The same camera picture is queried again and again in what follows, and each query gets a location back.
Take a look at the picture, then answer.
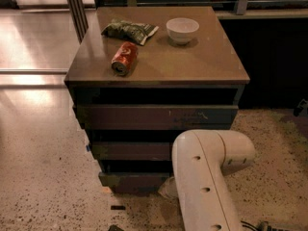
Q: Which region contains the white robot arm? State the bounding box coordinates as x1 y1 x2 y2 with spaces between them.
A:
160 130 255 231

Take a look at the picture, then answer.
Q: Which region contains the dark top drawer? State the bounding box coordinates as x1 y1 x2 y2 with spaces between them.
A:
74 104 238 130

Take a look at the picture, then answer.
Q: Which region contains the red soda can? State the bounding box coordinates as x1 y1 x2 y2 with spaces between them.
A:
112 41 138 76

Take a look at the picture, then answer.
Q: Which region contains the dark middle drawer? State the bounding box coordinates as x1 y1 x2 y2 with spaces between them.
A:
91 141 171 161

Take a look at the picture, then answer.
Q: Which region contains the dark wooden drawer cabinet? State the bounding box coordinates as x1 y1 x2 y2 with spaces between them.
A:
64 6 250 195

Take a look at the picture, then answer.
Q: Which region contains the dark drawer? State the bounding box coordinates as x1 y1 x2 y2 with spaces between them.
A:
98 172 169 195
74 104 238 130
91 141 171 161

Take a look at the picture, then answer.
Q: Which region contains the dark bottom drawer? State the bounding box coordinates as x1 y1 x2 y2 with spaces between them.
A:
98 172 169 195

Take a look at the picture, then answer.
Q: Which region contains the white ceramic bowl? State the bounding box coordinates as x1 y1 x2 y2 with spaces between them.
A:
166 17 199 45

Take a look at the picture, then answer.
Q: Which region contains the green chip bag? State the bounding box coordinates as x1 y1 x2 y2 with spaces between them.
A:
101 19 159 46

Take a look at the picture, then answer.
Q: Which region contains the black floor cable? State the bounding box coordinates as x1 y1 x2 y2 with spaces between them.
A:
240 220 262 231

